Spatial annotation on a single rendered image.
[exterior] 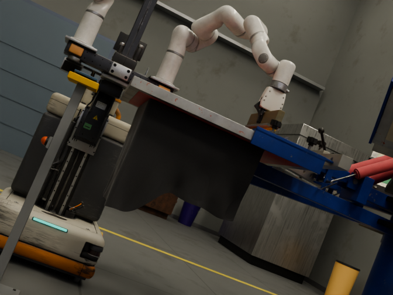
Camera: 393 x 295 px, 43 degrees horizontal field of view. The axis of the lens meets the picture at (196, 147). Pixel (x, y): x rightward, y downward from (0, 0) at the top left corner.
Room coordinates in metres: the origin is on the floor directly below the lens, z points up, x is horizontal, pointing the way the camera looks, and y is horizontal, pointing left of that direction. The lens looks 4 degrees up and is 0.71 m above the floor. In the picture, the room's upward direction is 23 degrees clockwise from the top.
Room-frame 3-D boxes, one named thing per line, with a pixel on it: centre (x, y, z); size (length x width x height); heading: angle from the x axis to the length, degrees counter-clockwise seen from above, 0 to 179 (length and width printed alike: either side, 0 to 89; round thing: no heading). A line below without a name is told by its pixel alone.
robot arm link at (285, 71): (2.19, -0.20, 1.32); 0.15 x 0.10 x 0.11; 53
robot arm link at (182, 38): (2.55, 0.28, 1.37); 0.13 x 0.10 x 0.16; 143
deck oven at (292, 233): (8.49, -1.77, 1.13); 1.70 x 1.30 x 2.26; 15
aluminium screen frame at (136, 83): (2.12, -0.03, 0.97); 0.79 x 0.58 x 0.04; 101
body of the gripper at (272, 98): (2.16, -0.22, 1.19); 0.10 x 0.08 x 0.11; 101
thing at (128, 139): (2.06, 0.26, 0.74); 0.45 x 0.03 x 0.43; 11
